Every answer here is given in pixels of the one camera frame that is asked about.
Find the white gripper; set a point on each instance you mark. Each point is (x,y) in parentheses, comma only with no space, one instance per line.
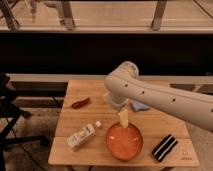
(118,102)

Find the white plastic bottle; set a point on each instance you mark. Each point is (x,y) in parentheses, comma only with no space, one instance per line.
(83,135)

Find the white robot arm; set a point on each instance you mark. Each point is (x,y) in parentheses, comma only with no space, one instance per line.
(195,108)

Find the orange ceramic bowl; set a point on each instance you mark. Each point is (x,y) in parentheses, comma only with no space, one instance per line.
(124,143)

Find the blue sponge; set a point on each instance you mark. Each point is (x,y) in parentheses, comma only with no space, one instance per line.
(137,106)

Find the wooden table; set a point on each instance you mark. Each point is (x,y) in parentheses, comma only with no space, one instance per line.
(153,124)

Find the black white striped cloth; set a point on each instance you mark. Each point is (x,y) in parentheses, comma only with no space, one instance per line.
(164,147)

